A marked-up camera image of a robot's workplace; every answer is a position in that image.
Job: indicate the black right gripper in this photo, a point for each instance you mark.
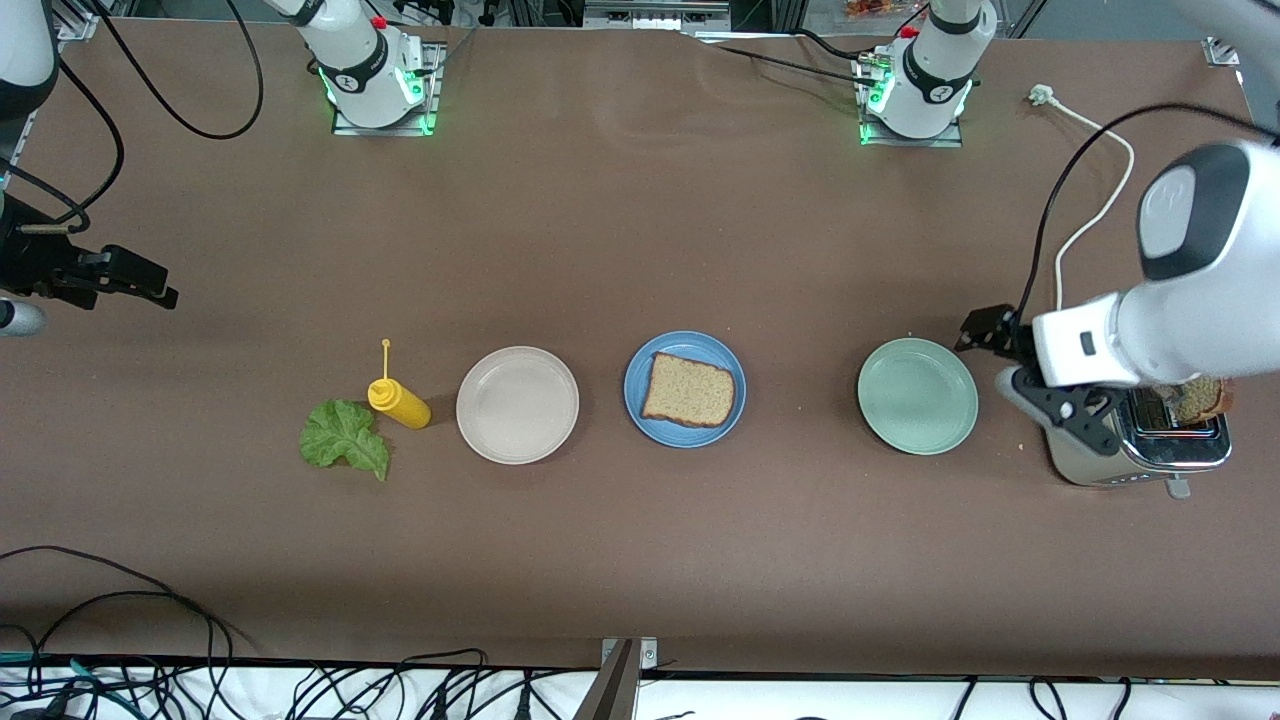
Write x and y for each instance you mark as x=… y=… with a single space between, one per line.
x=32 y=262

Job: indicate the green lettuce leaf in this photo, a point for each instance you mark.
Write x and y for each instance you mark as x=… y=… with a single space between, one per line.
x=340 y=435

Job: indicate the yellow squeeze bottle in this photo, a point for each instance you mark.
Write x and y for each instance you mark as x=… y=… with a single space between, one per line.
x=400 y=403

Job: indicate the brown bread slice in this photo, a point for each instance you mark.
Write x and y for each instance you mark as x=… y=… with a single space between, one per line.
x=1205 y=400
x=688 y=390

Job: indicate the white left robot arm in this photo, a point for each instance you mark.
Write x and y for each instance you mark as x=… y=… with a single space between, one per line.
x=1200 y=320

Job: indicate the light green plate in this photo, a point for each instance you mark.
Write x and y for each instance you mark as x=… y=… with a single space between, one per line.
x=918 y=396

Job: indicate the blue plate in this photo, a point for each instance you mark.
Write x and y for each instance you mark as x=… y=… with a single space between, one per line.
x=634 y=385

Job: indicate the beige plate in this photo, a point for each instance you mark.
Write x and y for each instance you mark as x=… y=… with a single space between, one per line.
x=517 y=405

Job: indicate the beige chrome-topped toaster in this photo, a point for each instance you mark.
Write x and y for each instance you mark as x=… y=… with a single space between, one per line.
x=1190 y=450

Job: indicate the colourful snack bag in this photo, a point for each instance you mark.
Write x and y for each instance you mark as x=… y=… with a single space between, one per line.
x=880 y=8

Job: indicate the grey metal pole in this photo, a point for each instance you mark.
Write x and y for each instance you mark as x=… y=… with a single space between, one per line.
x=610 y=690

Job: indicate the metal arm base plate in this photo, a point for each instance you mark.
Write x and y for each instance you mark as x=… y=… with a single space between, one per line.
x=380 y=130
x=915 y=142

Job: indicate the aluminium frame rail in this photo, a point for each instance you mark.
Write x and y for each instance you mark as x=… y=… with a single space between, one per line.
x=85 y=25

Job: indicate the aluminium corner bracket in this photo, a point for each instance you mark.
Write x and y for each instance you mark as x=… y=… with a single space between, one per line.
x=1222 y=52

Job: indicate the grey metal equipment frame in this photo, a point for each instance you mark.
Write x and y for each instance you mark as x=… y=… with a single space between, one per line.
x=655 y=15

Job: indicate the small metal clamp bracket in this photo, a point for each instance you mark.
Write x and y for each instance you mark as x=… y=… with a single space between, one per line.
x=648 y=655

